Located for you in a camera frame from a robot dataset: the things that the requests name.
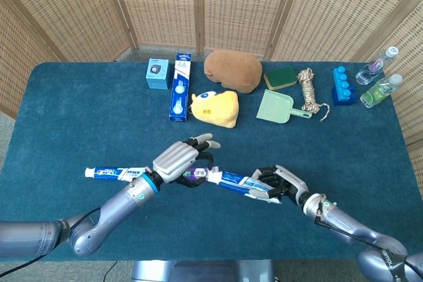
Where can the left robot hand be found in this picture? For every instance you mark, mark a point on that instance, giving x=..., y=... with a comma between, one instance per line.
x=175, y=160

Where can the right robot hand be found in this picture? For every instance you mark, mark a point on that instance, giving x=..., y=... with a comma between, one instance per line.
x=287, y=181

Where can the blue and white toothpaste tube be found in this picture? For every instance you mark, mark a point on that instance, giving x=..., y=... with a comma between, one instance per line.
x=234, y=183

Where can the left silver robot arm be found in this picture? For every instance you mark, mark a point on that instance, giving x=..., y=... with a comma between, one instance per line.
x=115, y=209

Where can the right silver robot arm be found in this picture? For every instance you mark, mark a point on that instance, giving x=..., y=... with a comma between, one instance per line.
x=347, y=226

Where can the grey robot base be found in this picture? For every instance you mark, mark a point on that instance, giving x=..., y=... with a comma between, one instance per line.
x=205, y=272

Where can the purple toothpaste tube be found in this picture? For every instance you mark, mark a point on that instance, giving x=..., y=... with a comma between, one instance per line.
x=198, y=173

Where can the Crest toothpaste tube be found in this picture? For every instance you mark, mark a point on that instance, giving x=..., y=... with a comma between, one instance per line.
x=109, y=173

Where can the blue toothpaste carton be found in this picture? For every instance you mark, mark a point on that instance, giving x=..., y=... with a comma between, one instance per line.
x=180, y=90

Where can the yellow plush toy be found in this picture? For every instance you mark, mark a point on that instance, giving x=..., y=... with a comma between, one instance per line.
x=218, y=110

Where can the light green dustpan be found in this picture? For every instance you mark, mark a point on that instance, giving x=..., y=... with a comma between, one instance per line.
x=274, y=107

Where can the teal table cover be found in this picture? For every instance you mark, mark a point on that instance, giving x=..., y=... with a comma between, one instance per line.
x=211, y=229

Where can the light blue small box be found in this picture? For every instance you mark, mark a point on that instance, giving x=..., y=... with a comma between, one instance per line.
x=157, y=74

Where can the green and yellow sponge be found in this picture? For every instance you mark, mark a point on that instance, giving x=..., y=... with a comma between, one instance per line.
x=281, y=78

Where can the brown plush toy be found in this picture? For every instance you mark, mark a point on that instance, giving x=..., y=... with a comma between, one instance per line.
x=234, y=70

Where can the blue toy building block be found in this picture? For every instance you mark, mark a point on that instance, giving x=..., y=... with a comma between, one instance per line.
x=343, y=88

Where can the green liquid bottle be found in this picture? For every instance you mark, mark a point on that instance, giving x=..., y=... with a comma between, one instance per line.
x=378, y=92

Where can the clear water bottle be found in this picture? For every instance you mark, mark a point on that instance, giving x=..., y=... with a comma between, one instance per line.
x=371, y=69

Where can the wicker folding screen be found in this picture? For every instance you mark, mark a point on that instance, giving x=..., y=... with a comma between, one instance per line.
x=165, y=4

